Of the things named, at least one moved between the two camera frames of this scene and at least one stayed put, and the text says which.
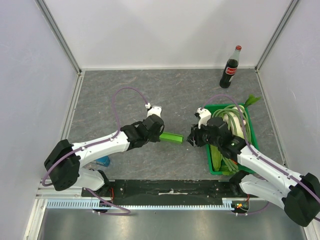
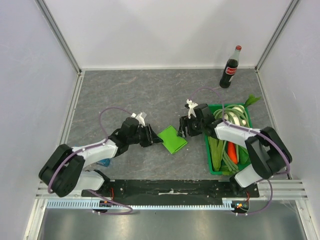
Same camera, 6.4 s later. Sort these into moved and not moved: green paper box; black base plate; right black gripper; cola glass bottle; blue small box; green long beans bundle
Moved: green paper box; right black gripper
Not moved: green long beans bundle; black base plate; blue small box; cola glass bottle
